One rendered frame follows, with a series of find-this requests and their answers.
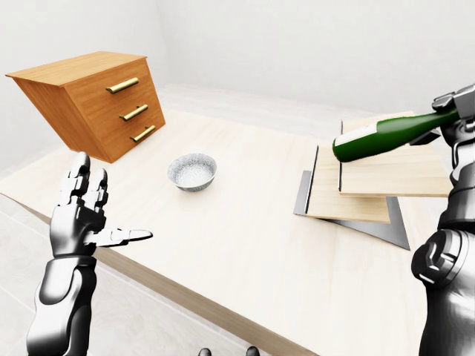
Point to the green wine bottle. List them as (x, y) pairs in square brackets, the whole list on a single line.
[(378, 139)]

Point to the small dark rounded shape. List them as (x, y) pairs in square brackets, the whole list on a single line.
[(252, 351), (204, 352)]

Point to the wooden cabinet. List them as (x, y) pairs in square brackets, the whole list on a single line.
[(55, 107)]

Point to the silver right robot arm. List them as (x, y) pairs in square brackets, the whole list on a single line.
[(451, 296)]

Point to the wooden cabinet drawer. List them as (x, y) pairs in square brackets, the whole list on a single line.
[(111, 120), (122, 146), (92, 96)]

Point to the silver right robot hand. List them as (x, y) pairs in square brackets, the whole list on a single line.
[(465, 100)]

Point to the grey patterned bowl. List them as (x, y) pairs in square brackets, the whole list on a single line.
[(191, 174)]

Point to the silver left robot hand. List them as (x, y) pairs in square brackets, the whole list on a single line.
[(72, 226)]

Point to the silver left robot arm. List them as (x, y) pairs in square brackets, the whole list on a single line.
[(61, 304)]

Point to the wooden wine rack metal base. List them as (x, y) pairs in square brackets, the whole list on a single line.
[(375, 181)]

